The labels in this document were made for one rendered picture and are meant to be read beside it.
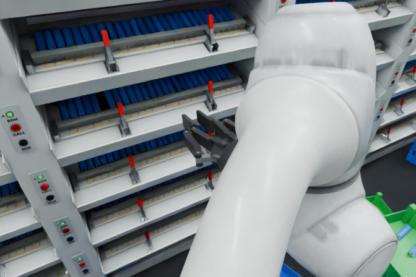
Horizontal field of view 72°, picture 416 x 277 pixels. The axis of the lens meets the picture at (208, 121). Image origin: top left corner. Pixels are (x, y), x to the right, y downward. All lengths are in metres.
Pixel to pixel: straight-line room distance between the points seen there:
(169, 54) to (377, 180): 1.47
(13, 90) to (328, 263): 0.63
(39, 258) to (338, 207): 0.95
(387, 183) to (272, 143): 1.76
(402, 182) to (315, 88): 1.77
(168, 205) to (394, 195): 1.25
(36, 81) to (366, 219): 0.65
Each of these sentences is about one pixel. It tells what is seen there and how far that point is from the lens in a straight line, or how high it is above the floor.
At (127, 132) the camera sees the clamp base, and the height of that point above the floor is 0.74.
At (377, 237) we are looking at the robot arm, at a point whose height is 0.98.
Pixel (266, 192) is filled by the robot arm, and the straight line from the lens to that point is 0.17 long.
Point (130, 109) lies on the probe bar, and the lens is 0.84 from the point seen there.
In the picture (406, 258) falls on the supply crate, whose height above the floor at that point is 0.40.
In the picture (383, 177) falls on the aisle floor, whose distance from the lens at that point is 1.96.
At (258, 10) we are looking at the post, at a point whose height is 1.01.
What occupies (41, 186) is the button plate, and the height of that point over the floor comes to 0.67.
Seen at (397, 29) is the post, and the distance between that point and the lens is 1.44.
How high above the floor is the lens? 1.22
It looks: 36 degrees down
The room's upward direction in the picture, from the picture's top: straight up
